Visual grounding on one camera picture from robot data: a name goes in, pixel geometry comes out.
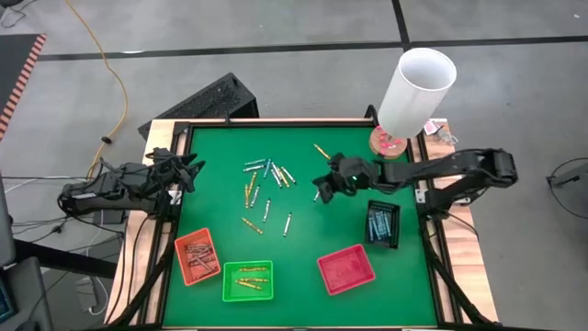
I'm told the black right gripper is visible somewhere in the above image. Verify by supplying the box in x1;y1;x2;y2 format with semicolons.
317;154;382;204

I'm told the round wooden lamp base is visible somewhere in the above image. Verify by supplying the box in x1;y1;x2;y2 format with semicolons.
368;124;409;161

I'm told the yellow extension cable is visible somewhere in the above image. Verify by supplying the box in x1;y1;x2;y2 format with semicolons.
65;0;130;176

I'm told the black mat orange striped edge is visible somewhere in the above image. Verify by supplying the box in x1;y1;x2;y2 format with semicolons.
0;32;49;139

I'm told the green plastic basket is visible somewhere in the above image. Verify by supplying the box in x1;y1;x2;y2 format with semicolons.
221;259;275;303

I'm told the green table mat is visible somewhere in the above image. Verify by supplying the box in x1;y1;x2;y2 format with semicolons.
163;126;437;326

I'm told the orange plastic basket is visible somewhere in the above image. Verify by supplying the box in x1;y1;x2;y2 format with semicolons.
174;226;222;287

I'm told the white cylindrical lamp shade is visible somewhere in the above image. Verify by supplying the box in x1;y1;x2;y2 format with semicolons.
376;46;458;140

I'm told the red plastic basket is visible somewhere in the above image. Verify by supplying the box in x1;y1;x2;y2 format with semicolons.
316;243;377;296

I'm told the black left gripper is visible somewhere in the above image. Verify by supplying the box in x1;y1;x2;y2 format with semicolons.
118;158;206;193

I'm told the clear plastic bag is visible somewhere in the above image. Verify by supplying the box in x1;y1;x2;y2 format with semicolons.
434;126;460;147

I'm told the black metal floor beam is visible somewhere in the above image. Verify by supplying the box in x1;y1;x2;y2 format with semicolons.
13;237;119;280

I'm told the black plastic basket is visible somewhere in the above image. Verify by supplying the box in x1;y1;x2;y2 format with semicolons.
365;200;402;250

